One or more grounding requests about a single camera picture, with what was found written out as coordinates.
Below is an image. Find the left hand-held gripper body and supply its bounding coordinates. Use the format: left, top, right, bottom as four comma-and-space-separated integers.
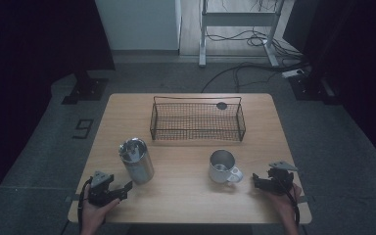
87, 170, 123, 208

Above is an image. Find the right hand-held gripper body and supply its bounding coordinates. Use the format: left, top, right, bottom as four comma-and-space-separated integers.
265, 160, 299, 196

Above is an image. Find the stainless steel tumbler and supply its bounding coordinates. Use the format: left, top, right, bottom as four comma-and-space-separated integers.
117, 137, 156, 186

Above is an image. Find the white mug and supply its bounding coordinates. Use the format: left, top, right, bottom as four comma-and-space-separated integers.
208, 149, 245, 185

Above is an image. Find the dark wire mesh basket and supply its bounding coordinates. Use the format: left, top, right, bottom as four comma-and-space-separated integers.
149, 95, 247, 143

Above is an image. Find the person's left hand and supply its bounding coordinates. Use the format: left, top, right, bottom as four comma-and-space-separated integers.
81, 197, 121, 230

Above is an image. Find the person's right hand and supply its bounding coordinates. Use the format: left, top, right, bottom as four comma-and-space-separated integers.
262, 182, 303, 226

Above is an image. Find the black stand base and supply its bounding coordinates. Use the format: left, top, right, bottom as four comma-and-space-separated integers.
288, 71, 341, 106
61, 70, 110, 106

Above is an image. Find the white power strip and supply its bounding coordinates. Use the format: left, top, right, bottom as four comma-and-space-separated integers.
281, 68, 306, 79

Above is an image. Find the dark curtain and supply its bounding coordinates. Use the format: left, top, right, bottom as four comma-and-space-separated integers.
283, 0, 376, 174
0, 0, 117, 216

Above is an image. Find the white cabinet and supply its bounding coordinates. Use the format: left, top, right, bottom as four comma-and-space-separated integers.
94, 0, 183, 52

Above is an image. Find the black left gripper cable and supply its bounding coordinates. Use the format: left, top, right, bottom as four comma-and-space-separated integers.
76, 177, 94, 231

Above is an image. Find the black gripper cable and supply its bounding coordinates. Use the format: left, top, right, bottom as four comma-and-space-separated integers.
280, 177, 302, 227
76, 177, 94, 231

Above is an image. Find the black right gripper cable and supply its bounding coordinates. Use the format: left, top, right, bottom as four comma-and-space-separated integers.
280, 177, 302, 227

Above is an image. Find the long black floor cable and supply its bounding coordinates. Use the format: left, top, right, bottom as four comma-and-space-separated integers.
201, 62, 309, 94

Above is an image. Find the tangle of floor cables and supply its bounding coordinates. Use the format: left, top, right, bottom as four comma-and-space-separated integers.
205, 28, 307, 67

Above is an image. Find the white metal desk frame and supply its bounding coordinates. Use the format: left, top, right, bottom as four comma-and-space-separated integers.
198, 0, 287, 69

